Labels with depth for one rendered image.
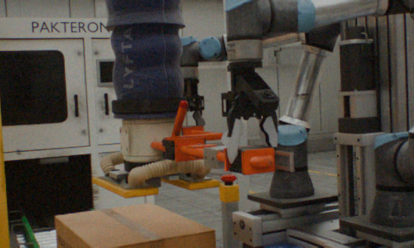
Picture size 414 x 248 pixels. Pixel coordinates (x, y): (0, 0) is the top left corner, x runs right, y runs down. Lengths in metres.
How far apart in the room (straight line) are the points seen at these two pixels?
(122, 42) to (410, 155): 0.84
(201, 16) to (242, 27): 10.50
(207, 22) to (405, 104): 10.09
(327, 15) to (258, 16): 0.27
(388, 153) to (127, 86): 0.73
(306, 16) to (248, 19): 0.13
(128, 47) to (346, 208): 0.82
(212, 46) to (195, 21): 9.70
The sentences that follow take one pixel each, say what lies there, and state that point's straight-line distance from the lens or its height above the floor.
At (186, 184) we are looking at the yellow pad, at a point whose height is 1.14.
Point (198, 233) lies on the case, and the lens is 1.86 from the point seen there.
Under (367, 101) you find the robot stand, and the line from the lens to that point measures 1.75.
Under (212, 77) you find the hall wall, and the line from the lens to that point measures 11.64.
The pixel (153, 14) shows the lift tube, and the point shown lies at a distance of 1.64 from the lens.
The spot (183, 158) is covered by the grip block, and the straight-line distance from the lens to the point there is 1.46.
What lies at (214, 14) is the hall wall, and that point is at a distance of 11.80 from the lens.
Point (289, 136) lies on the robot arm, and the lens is 1.88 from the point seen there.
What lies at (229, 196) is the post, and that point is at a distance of 2.43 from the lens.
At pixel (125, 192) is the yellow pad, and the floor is 1.14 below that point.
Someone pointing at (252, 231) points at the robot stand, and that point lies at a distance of 1.82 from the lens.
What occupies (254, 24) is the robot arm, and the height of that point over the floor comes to 1.53.
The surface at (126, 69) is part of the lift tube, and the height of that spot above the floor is 1.47.
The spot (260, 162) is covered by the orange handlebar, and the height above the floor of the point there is 1.25.
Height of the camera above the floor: 1.39
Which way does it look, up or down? 3 degrees down
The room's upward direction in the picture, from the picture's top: 3 degrees counter-clockwise
